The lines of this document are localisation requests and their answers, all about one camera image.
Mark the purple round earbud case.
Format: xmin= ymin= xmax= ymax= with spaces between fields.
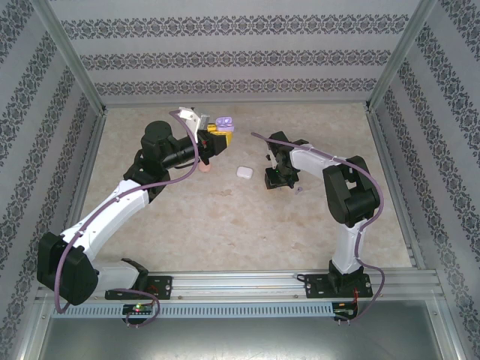
xmin=215 ymin=115 xmax=236 ymax=133

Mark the aluminium mounting beam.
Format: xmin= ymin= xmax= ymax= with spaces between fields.
xmin=35 ymin=271 xmax=444 ymax=303

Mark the small controller circuit board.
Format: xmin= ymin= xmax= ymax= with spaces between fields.
xmin=333 ymin=303 xmax=359 ymax=318
xmin=122 ymin=303 xmax=155 ymax=315

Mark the grey metal shelf sheet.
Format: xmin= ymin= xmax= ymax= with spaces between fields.
xmin=37 ymin=317 xmax=457 ymax=360

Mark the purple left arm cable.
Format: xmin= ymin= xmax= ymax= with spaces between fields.
xmin=54 ymin=109 xmax=200 ymax=328

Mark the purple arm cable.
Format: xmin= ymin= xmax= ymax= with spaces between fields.
xmin=54 ymin=109 xmax=200 ymax=328
xmin=250 ymin=130 xmax=386 ymax=323

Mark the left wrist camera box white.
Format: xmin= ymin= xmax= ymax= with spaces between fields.
xmin=177 ymin=106 xmax=211 ymax=133

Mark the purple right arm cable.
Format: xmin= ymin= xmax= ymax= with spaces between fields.
xmin=250 ymin=130 xmax=386 ymax=323

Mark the aluminium table side rail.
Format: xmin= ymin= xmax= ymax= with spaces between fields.
xmin=50 ymin=112 xmax=108 ymax=275
xmin=365 ymin=108 xmax=427 ymax=271

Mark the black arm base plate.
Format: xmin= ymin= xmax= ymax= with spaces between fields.
xmin=304 ymin=273 xmax=374 ymax=300
xmin=104 ymin=275 xmax=174 ymax=301

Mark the slotted grey cable duct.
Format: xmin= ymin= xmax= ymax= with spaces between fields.
xmin=50 ymin=302 xmax=335 ymax=320

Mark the aluminium frame post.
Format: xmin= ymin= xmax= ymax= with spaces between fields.
xmin=367 ymin=0 xmax=440 ymax=113
xmin=31 ymin=0 xmax=108 ymax=113

